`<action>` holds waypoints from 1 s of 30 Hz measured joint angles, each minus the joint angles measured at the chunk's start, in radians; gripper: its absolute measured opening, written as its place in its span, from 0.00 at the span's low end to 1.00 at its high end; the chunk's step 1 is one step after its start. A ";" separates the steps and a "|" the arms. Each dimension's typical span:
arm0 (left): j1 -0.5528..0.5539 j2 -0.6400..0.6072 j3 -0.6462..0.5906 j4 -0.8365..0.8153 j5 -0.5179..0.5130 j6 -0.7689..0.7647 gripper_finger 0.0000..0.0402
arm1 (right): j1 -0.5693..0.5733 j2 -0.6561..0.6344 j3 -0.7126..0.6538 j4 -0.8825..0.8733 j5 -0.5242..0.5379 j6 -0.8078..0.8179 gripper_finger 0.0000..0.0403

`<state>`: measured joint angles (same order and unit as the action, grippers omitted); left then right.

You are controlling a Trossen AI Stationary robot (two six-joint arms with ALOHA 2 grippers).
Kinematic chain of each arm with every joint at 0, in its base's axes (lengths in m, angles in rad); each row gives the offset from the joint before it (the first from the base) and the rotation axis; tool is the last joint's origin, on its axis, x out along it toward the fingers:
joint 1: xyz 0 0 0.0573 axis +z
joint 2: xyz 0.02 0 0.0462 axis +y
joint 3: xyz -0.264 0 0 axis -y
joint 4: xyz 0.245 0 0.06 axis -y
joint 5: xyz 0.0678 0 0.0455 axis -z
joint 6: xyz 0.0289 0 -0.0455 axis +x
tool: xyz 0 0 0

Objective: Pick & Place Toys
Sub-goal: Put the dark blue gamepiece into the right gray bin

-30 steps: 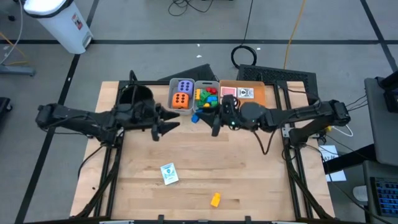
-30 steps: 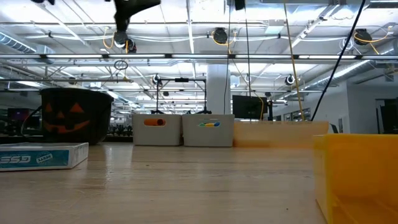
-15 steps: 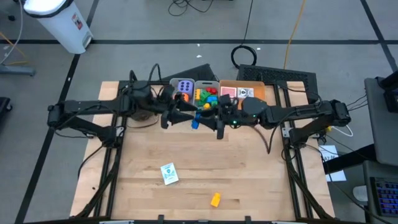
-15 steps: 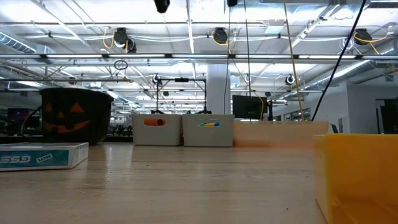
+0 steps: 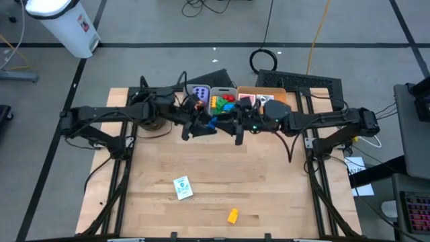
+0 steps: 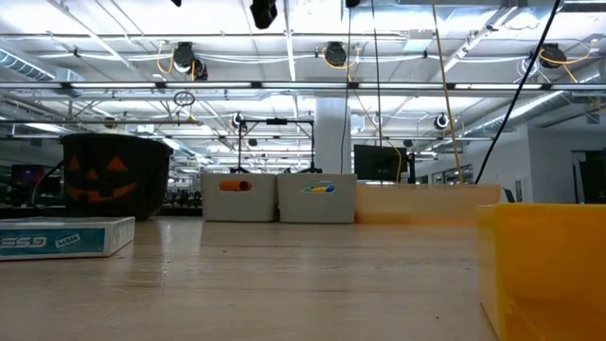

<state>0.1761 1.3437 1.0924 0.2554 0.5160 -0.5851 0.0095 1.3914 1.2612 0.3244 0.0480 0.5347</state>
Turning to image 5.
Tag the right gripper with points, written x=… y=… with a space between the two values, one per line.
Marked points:
x=275 y=114

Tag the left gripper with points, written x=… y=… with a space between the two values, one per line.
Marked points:
x=193 y=119

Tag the red toy block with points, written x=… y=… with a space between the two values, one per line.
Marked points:
x=229 y=97

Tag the red playing card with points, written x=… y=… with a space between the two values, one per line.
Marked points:
x=242 y=97

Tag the purple foam die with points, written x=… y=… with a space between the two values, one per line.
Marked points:
x=200 y=92

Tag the white plastic bin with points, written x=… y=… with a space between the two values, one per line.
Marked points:
x=231 y=90
x=188 y=88

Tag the blue-backed card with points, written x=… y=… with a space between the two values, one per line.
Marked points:
x=265 y=98

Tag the teal playing card box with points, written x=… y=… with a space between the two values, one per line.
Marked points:
x=183 y=187

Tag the yellow toy brick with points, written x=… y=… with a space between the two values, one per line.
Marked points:
x=233 y=216

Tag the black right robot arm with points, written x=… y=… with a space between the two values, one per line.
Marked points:
x=336 y=119

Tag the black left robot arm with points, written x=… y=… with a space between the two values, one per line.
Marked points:
x=100 y=114

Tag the black pumpkin face bucket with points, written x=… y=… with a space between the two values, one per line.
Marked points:
x=154 y=125

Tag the orange translucent tray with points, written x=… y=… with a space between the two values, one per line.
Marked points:
x=280 y=95

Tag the black perforated computer case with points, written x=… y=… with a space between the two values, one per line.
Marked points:
x=302 y=80

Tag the black table clamp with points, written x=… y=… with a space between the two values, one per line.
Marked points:
x=173 y=236
x=268 y=236

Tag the white paper sheet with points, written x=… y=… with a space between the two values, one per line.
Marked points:
x=354 y=164

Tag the white trash can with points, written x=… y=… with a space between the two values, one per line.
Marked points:
x=67 y=30

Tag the white computer mouse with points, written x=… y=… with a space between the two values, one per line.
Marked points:
x=389 y=209

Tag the grey desk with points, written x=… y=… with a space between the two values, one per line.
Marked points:
x=410 y=148

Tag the black desk device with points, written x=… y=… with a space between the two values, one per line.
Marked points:
x=421 y=104

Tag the grey stand base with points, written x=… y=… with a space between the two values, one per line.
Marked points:
x=16 y=75

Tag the backlit black keyboard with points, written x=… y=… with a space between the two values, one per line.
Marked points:
x=418 y=211

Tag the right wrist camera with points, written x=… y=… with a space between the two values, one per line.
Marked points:
x=246 y=101

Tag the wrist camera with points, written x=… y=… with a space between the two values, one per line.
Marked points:
x=191 y=100
x=246 y=101

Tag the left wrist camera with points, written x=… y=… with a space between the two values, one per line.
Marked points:
x=191 y=100

